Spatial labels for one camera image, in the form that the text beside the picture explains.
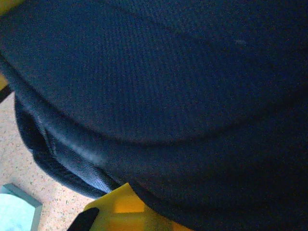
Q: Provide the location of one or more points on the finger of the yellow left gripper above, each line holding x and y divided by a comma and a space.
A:
3, 4
3, 80

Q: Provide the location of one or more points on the light blue sticky note pad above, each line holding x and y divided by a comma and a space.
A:
14, 211

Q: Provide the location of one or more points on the navy blue backpack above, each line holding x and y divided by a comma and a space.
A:
168, 84

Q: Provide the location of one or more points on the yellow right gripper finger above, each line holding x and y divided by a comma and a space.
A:
125, 211

